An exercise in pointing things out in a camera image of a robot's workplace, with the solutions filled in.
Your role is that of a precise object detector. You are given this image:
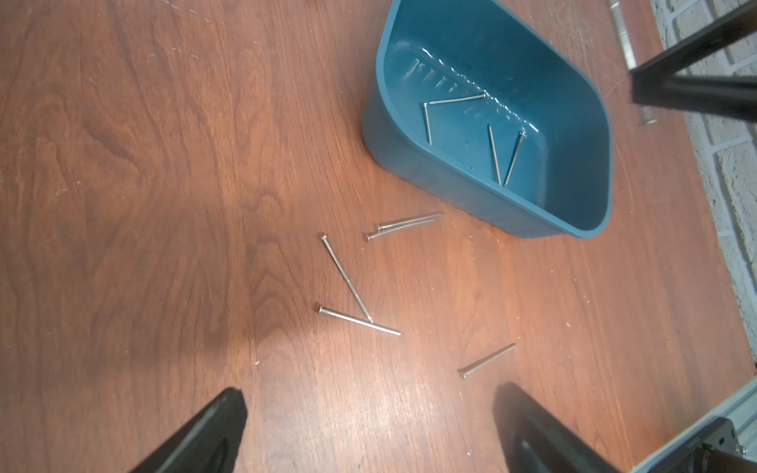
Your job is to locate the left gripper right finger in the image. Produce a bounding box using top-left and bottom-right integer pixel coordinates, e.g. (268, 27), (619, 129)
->
(492, 382), (616, 472)

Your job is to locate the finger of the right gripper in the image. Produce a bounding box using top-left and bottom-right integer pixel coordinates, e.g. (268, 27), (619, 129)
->
(629, 0), (757, 123)

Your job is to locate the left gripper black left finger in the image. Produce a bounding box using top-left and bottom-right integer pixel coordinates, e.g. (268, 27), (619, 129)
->
(132, 387), (248, 472)

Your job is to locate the steel nail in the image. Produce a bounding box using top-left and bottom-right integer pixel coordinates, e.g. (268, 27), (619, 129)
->
(487, 124), (502, 185)
(317, 305), (402, 336)
(365, 219), (435, 242)
(425, 93), (486, 106)
(504, 130), (526, 186)
(422, 102), (433, 145)
(377, 212), (443, 232)
(457, 343), (518, 380)
(319, 234), (375, 324)

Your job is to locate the teal plastic storage box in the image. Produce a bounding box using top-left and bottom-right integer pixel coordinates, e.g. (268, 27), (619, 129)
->
(362, 1), (613, 238)

